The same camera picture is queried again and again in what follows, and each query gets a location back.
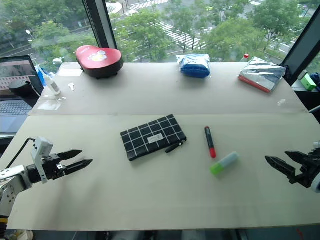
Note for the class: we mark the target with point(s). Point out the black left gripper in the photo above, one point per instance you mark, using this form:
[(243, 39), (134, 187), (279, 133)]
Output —
[(52, 166)]

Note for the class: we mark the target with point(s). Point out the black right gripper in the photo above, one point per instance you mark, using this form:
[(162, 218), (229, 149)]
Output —
[(311, 167)]

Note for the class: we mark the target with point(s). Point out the black white-grid pencil case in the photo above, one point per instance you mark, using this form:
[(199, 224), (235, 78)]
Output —
[(150, 137)]

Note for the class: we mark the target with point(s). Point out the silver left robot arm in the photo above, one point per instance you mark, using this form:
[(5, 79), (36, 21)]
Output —
[(13, 175)]

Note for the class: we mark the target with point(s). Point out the laptop computer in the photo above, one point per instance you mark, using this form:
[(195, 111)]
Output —
[(15, 100)]

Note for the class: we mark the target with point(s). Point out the red heart-shaped case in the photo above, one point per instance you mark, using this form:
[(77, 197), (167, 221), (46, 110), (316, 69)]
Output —
[(100, 60)]

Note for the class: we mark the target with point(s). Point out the small clear plastic piece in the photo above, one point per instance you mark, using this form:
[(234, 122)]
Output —
[(281, 102)]

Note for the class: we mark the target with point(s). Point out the green capped highlighter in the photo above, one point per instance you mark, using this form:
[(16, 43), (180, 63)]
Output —
[(223, 163)]

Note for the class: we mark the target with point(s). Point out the small white plastic piece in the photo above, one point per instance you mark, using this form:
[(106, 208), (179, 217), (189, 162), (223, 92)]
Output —
[(71, 87)]

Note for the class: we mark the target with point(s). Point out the small white bottle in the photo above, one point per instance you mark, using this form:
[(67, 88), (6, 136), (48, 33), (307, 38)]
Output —
[(53, 86)]

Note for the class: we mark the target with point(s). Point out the green box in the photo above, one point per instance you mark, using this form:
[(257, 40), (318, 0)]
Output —
[(308, 83)]

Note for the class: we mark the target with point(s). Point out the red and black marker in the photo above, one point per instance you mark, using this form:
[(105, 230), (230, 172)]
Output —
[(210, 142)]

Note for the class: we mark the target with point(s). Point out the dark blue cloth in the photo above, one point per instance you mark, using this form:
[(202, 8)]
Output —
[(316, 80)]

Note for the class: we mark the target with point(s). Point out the black round device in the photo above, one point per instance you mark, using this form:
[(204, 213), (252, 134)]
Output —
[(20, 88)]

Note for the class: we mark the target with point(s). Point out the silver plastic-wrapped package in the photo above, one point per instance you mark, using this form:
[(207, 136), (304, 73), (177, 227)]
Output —
[(262, 73)]

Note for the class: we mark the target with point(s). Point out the blue plastic bag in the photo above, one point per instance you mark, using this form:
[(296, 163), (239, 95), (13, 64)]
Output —
[(41, 71)]

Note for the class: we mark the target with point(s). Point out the grey white ball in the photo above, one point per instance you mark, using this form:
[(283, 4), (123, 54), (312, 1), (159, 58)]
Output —
[(58, 61)]

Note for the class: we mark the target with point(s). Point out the red capped bottle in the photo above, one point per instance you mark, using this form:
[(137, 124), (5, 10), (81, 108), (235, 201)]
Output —
[(245, 57)]

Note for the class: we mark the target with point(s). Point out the blue cloth in plastic bag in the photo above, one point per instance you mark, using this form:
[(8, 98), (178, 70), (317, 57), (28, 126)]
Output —
[(195, 66)]

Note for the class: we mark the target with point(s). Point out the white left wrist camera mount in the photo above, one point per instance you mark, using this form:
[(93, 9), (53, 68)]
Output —
[(41, 150)]

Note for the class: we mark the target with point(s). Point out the black window frame post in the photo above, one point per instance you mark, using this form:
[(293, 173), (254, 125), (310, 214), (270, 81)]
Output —
[(100, 22), (302, 47)]

